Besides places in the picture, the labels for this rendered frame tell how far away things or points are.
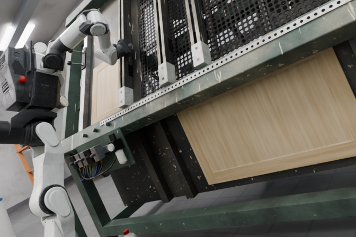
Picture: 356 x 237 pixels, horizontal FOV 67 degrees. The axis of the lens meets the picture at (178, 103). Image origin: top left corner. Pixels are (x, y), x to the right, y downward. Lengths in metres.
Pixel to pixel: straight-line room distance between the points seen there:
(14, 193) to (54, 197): 7.22
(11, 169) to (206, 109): 7.59
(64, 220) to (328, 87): 1.38
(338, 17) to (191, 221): 1.23
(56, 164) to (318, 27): 1.35
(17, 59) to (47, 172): 0.60
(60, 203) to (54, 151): 0.26
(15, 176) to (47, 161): 7.19
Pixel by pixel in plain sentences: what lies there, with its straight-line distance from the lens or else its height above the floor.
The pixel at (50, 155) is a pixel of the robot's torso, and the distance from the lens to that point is 1.54.
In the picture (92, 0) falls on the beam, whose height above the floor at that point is 1.88.
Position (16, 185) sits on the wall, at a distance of 8.71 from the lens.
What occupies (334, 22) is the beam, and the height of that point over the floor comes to 0.83.
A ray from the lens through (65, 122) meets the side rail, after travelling 2.29.
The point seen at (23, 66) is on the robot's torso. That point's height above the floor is 1.30.
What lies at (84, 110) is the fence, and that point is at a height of 1.03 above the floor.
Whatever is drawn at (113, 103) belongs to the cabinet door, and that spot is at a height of 0.97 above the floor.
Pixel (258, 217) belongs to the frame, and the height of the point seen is 0.14.
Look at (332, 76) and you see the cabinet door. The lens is 1.35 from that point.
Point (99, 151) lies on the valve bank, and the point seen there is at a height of 0.72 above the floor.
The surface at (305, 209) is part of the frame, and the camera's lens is 1.35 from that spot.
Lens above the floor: 0.80
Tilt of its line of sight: level
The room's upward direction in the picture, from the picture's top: 25 degrees counter-clockwise
